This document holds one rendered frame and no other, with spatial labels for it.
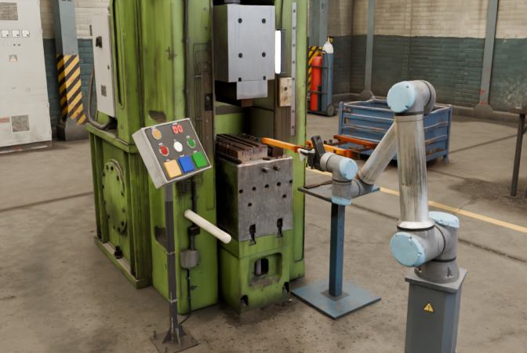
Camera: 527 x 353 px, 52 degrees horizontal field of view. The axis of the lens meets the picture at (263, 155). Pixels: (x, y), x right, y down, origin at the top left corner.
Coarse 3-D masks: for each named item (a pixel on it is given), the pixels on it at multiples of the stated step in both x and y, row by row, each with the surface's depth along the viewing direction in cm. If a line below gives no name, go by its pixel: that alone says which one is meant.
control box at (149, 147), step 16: (144, 128) 248; (160, 128) 256; (176, 128) 264; (192, 128) 274; (144, 144) 248; (160, 144) 251; (144, 160) 250; (160, 160) 247; (176, 160) 256; (192, 160) 264; (208, 160) 273; (160, 176) 247; (176, 176) 251
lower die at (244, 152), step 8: (216, 136) 333; (224, 136) 329; (240, 136) 332; (216, 144) 318; (224, 144) 315; (232, 144) 311; (240, 144) 310; (248, 144) 306; (264, 144) 310; (224, 152) 311; (232, 152) 303; (240, 152) 299; (248, 152) 302; (256, 152) 305; (264, 152) 308; (248, 160) 303
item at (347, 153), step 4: (312, 144) 314; (324, 144) 309; (328, 148) 304; (332, 148) 301; (336, 148) 299; (340, 148) 299; (340, 152) 296; (344, 152) 292; (348, 152) 292; (352, 152) 290; (356, 152) 286; (360, 152) 287; (344, 156) 293; (348, 156) 293; (352, 156) 290; (356, 156) 288
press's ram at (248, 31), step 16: (224, 16) 281; (240, 16) 283; (256, 16) 288; (272, 16) 293; (224, 32) 283; (240, 32) 284; (256, 32) 290; (272, 32) 295; (224, 48) 285; (240, 48) 286; (256, 48) 292; (272, 48) 297; (224, 64) 287; (240, 64) 288; (256, 64) 294; (272, 64) 300; (224, 80) 290; (240, 80) 291; (256, 80) 296
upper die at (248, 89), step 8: (216, 80) 307; (264, 80) 299; (216, 88) 309; (224, 88) 301; (232, 88) 294; (240, 88) 291; (248, 88) 294; (256, 88) 297; (264, 88) 300; (232, 96) 295; (240, 96) 292; (248, 96) 295; (256, 96) 298; (264, 96) 301
